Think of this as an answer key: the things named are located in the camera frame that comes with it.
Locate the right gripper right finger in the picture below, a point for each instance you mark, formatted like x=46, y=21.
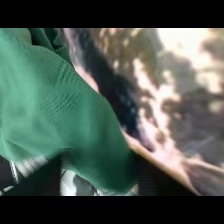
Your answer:
x=160, y=180

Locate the green T-shirt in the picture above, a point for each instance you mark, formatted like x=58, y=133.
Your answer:
x=56, y=100

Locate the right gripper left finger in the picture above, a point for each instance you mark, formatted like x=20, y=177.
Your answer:
x=40, y=181

